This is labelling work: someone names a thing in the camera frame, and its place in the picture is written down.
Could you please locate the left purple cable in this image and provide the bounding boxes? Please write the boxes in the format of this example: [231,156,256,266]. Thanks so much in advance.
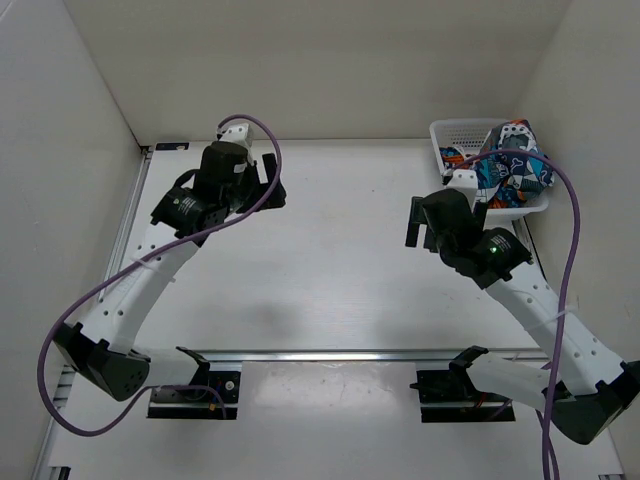
[37,114,283,436]

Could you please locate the aluminium front rail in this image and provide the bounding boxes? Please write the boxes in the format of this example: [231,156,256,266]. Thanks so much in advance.
[199,349,551,364]

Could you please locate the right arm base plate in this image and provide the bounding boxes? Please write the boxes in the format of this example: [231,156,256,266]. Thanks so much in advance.
[410,370,515,424]

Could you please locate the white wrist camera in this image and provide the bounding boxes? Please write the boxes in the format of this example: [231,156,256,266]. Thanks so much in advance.
[443,169,478,198]
[216,122,254,150]

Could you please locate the colourful patterned shorts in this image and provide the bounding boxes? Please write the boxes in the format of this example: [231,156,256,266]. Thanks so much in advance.
[440,118,555,209]

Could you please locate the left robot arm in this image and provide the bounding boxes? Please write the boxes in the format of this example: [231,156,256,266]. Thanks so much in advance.
[53,140,286,401]

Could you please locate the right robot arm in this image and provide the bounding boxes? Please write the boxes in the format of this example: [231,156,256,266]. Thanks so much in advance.
[405,189,639,445]

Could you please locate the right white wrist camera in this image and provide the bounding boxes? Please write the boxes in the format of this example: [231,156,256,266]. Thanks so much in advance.
[443,169,478,198]

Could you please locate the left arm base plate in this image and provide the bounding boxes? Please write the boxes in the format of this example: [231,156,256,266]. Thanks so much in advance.
[147,363,242,421]

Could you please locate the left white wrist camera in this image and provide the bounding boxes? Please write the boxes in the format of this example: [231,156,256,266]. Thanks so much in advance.
[216,122,254,150]

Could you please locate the white plastic basket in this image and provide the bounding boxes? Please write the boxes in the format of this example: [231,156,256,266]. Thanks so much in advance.
[429,118,549,221]

